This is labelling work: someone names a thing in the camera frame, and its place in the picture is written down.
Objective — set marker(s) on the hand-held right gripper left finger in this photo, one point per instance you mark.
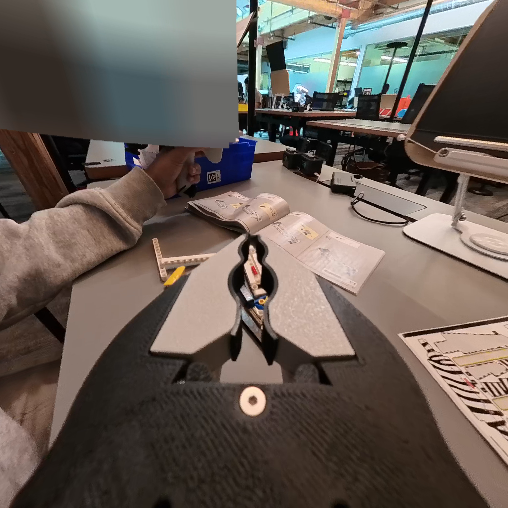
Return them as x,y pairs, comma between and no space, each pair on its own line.
198,313

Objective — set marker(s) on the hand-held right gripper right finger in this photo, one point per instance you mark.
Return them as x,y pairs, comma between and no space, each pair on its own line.
309,317

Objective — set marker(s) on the person's left forearm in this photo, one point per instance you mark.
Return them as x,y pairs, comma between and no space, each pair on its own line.
79,238

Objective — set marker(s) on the yellow lego panel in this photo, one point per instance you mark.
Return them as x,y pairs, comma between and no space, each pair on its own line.
174,276

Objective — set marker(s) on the pile of small lego parts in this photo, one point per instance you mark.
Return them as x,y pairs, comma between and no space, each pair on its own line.
256,297

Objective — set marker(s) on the lego instruction booklet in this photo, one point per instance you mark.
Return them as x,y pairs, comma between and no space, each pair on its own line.
301,238

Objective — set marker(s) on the person's left hand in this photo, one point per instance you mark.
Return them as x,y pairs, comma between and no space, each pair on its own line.
166,170

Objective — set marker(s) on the blue storage bin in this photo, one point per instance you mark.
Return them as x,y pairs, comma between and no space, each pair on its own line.
234,162

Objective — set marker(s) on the black battery charging case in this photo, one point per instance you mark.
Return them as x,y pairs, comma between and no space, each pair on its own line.
310,164
291,158

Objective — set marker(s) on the black floor lamp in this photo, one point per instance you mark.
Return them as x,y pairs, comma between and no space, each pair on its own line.
252,59
397,45

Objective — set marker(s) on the cardboard sign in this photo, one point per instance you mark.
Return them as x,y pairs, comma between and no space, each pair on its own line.
244,27

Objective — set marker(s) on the black power adapter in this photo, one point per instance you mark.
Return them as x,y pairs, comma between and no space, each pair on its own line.
343,182

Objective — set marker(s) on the zebra striped sticker sheet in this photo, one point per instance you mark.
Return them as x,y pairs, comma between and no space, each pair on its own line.
468,377

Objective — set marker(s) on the black panel with wooden back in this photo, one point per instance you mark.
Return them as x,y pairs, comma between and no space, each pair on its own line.
468,87

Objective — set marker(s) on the long white lego beam frame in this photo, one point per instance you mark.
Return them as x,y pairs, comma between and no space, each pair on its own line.
178,262

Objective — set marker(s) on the white lego frame red piece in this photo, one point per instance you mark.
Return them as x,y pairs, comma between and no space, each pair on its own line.
253,266

